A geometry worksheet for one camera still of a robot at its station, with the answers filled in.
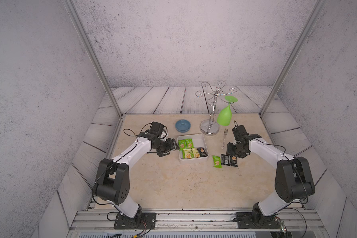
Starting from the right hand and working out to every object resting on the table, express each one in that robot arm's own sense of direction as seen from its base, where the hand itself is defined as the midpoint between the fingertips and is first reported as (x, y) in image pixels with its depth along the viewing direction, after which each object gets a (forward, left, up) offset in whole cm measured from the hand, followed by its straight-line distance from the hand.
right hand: (231, 152), depth 91 cm
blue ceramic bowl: (+25, +30, -4) cm, 39 cm away
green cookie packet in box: (+7, +30, -3) cm, 31 cm away
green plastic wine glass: (+14, +4, +16) cm, 22 cm away
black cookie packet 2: (-3, -2, -6) cm, 7 cm away
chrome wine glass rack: (+25, +9, -5) cm, 27 cm away
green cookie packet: (-3, +8, -6) cm, 11 cm away
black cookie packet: (-2, +2, -5) cm, 6 cm away
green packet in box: (+10, +25, -5) cm, 27 cm away
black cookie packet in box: (+2, +17, -3) cm, 18 cm away
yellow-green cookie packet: (+2, +26, -4) cm, 26 cm away
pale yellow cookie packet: (+2, +21, -4) cm, 21 cm away
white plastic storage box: (+13, +18, -6) cm, 23 cm away
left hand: (-2, +32, +6) cm, 33 cm away
